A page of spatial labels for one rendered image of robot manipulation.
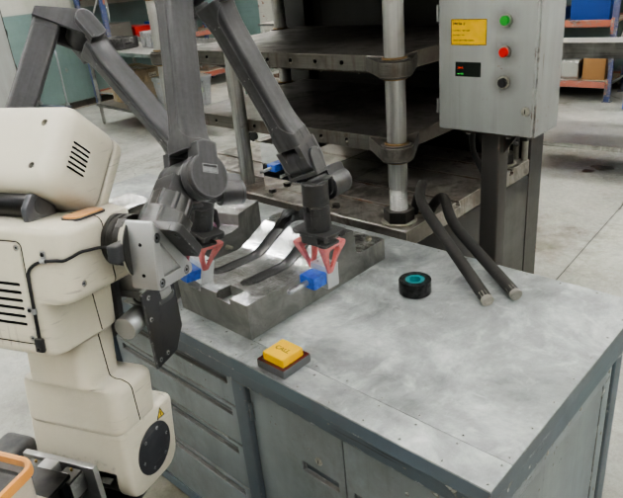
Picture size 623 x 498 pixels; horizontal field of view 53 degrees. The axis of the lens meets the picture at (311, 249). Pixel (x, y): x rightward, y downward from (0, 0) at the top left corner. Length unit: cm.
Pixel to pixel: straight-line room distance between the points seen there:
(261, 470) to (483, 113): 115
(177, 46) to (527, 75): 100
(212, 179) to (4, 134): 33
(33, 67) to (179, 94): 43
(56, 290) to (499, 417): 77
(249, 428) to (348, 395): 42
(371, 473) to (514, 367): 36
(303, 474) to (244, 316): 40
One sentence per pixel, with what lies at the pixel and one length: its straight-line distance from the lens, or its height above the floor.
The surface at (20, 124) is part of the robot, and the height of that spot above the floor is 137.
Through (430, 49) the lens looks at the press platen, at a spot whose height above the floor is 128.
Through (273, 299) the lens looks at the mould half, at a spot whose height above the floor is 87.
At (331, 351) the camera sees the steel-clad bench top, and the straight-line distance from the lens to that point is 135.
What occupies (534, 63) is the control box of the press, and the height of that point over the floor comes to 127.
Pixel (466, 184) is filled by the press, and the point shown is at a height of 79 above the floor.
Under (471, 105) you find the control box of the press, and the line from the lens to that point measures 188.
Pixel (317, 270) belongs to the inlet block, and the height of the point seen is 95.
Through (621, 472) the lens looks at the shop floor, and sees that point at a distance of 232.
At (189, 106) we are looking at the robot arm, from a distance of 110.
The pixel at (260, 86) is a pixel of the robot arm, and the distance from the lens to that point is 123.
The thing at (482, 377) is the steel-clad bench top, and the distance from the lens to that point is 127.
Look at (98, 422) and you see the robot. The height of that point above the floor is 84.
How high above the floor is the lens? 156
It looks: 25 degrees down
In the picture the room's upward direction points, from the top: 5 degrees counter-clockwise
